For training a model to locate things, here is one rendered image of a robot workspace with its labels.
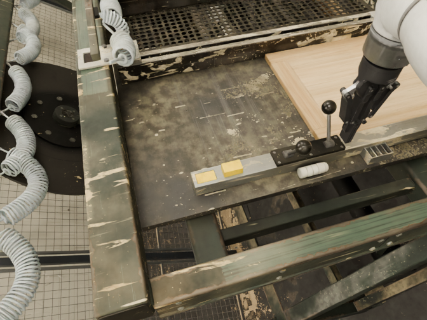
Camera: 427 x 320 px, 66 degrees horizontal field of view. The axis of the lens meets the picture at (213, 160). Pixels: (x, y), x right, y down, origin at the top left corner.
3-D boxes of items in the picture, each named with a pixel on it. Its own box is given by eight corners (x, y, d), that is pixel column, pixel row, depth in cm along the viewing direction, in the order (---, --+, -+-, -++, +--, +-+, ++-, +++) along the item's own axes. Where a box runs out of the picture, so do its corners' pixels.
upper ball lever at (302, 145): (294, 160, 88) (316, 152, 75) (281, 163, 87) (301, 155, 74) (290, 146, 88) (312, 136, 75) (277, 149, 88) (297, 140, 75)
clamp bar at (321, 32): (401, 34, 127) (434, -31, 108) (89, 94, 108) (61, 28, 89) (386, 21, 133) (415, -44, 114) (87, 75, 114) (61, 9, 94)
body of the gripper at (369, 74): (377, 73, 59) (358, 110, 66) (417, 64, 60) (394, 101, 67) (354, 48, 63) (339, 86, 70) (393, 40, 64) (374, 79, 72)
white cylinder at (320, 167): (300, 180, 88) (327, 173, 89) (302, 174, 85) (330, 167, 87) (295, 172, 89) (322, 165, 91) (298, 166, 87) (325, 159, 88)
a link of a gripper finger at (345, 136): (358, 123, 74) (354, 124, 74) (347, 143, 80) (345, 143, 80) (351, 114, 76) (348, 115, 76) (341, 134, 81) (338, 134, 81)
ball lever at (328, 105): (338, 148, 88) (340, 100, 82) (326, 152, 87) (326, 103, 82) (330, 143, 91) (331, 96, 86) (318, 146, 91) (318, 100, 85)
